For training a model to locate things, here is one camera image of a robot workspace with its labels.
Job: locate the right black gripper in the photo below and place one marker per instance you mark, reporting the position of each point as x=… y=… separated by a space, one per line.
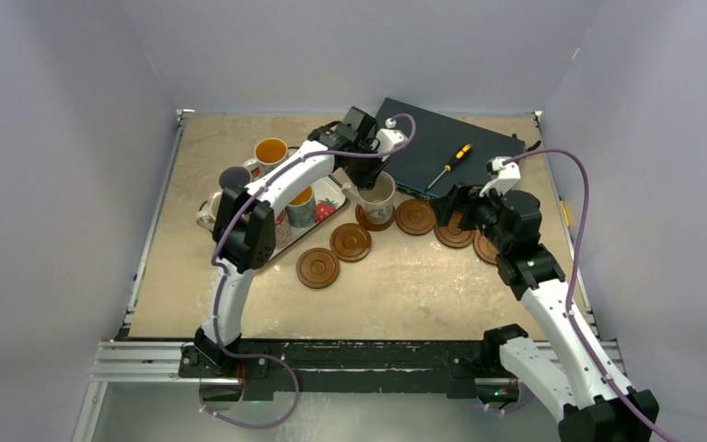
x=455 y=203

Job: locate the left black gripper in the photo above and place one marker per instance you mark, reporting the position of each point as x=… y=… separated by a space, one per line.
x=364 y=180

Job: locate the wooden coaster three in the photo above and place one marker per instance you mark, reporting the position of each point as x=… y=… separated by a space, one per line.
x=452 y=235

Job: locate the wooden coaster two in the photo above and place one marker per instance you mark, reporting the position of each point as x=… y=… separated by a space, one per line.
x=415 y=217

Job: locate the wooden coaster four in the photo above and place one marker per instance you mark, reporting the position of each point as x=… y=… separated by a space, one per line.
x=484 y=249

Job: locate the cream white mug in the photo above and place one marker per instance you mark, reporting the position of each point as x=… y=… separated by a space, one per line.
x=377 y=203

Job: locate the wooden coaster one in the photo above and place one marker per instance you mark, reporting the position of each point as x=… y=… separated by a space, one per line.
x=364 y=222

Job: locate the white floral mug orange inside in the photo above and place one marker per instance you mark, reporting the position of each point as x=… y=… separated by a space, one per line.
x=268 y=154

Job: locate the wooden coaster five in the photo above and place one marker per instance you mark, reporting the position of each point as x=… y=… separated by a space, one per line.
x=350 y=242

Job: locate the purple inside pink mug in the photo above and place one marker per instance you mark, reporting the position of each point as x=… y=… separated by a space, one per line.
x=234 y=176

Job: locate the wooden coaster six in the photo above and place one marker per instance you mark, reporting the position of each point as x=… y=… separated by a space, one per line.
x=317 y=268

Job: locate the beige cream mug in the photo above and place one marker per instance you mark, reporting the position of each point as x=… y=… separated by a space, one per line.
x=206 y=215

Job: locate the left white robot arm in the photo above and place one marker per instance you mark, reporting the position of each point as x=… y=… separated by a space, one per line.
x=244 y=232

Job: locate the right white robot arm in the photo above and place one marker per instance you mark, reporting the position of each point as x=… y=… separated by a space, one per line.
x=588 y=396

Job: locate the yellow black screwdriver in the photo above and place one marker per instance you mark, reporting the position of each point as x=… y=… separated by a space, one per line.
x=452 y=163

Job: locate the white strawberry tray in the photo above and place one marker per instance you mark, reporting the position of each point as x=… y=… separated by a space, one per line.
x=327 y=192

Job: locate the blue mug orange inside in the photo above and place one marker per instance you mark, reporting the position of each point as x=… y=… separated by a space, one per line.
x=301 y=210

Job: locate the pink inside dark mug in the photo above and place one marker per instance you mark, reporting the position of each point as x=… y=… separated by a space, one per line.
x=282 y=230

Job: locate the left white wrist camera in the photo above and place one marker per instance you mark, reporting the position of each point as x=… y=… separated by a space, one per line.
x=388 y=138

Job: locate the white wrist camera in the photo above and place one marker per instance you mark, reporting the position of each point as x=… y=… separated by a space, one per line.
x=504 y=175
x=388 y=138

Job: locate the dark blue network switch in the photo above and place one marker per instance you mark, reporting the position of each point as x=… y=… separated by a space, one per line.
x=438 y=138

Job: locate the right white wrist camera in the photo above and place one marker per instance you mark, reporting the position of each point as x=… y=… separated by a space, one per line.
x=504 y=175

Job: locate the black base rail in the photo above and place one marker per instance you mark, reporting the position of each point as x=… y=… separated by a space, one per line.
x=261 y=367

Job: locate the aluminium frame rail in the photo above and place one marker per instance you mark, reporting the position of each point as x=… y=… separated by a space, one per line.
x=144 y=362

